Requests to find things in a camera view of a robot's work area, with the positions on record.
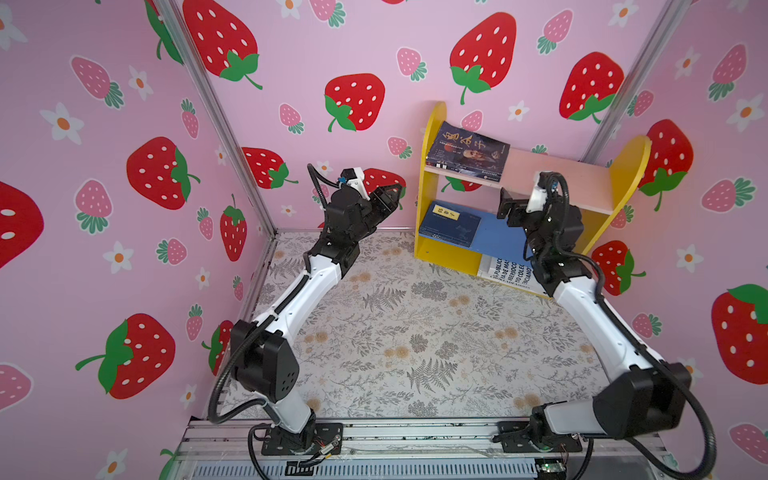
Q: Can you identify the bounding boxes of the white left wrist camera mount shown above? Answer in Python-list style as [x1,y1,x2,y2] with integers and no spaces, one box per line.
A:
[339,167,370,200]

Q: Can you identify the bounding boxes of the navy book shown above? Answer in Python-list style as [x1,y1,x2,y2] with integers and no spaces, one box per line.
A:
[419,201,482,248]

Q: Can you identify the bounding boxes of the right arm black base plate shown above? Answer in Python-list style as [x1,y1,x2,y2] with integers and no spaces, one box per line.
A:
[491,420,583,453]

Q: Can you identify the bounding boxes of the aluminium front rail frame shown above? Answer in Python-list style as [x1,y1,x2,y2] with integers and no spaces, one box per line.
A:
[164,418,661,479]

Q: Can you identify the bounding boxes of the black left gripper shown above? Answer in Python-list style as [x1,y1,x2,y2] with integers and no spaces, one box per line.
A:
[346,183,398,250]

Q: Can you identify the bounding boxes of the white book black spanish text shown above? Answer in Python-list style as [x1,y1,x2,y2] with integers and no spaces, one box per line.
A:
[477,255,546,295]

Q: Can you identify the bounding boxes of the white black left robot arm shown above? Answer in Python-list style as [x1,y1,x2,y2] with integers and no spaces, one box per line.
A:
[207,181,402,453]

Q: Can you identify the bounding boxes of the dark book orange calligraphy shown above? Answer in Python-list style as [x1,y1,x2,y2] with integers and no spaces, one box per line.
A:
[426,122,510,174]

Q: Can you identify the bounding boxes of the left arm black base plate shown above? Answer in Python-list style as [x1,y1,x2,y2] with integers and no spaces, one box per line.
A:
[260,422,344,456]

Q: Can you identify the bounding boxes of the yellow pink blue bookshelf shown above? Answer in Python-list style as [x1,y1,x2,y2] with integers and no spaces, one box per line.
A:
[414,102,651,275]

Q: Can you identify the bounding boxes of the black book white chinese title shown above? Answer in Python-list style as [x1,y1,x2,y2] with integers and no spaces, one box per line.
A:
[426,158,502,183]

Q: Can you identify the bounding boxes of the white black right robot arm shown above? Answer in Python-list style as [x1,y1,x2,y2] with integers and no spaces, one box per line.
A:
[494,181,717,479]

